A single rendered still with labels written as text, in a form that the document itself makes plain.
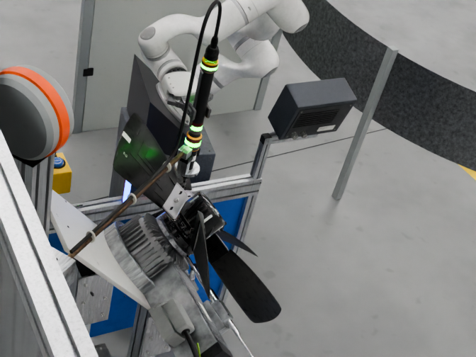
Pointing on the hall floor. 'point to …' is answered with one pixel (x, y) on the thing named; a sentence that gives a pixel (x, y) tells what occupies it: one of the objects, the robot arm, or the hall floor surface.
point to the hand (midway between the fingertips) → (198, 110)
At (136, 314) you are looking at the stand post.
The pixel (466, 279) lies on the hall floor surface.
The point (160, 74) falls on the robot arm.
